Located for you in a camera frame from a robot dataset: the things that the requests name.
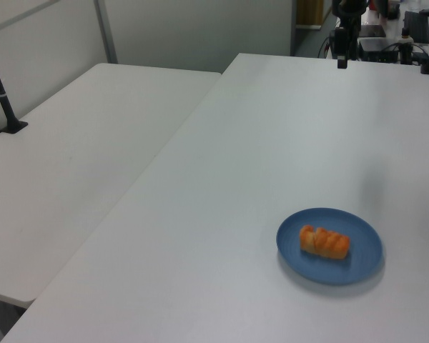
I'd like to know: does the small dark bottle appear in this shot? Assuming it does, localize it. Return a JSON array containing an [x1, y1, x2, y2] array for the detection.
[[399, 27, 415, 66]]

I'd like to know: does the wooden cabinet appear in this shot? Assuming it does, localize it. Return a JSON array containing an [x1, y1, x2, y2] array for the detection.
[[295, 0, 325, 30]]

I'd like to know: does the orange bread roll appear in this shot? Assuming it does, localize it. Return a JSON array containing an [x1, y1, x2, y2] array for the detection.
[[299, 224, 351, 260]]

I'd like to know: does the black keyboard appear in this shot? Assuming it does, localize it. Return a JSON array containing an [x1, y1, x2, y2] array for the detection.
[[403, 10, 429, 43]]

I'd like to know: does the black electronics box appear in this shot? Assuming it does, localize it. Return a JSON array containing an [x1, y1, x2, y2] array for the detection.
[[358, 36, 398, 64]]

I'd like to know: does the black camera stand pole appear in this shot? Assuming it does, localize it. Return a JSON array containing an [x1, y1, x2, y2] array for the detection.
[[0, 35, 29, 135]]

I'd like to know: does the blue round plate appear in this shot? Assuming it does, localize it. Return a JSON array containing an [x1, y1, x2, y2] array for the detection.
[[275, 207, 384, 286]]

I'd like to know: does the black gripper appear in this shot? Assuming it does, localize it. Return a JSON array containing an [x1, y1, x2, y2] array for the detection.
[[333, 27, 348, 69]]

